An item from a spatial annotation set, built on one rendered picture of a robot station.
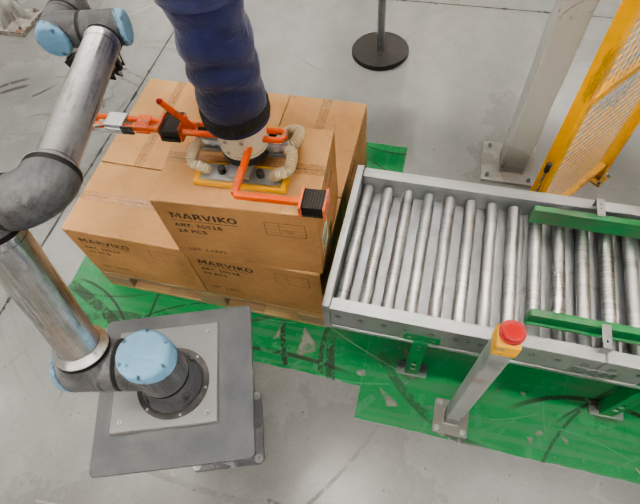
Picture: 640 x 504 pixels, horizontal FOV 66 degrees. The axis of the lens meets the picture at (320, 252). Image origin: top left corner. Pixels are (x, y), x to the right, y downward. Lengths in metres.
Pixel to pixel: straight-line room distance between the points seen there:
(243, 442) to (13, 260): 0.82
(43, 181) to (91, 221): 1.35
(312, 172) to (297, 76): 1.91
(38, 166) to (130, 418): 0.88
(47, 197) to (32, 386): 1.85
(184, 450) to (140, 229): 1.05
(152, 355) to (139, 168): 1.28
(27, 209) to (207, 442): 0.88
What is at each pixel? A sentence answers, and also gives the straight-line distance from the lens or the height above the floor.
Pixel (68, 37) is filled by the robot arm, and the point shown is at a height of 1.54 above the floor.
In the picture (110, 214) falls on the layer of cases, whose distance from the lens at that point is 2.41.
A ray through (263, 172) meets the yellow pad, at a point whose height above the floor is 1.00.
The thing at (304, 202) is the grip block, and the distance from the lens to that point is 1.49.
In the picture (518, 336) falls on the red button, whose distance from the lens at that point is 1.41.
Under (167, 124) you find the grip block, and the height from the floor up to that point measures 1.10.
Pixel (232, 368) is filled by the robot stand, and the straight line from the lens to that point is 1.67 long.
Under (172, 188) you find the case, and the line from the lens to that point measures 1.84.
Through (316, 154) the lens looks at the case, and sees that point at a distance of 1.82.
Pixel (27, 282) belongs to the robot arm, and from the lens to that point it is 1.26.
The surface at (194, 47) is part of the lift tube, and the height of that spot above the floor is 1.50.
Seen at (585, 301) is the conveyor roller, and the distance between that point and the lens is 2.10.
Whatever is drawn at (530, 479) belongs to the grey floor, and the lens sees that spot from 2.42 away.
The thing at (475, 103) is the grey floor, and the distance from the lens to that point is 3.45.
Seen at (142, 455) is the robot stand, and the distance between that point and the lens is 1.69.
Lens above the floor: 2.30
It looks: 59 degrees down
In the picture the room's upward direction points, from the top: 8 degrees counter-clockwise
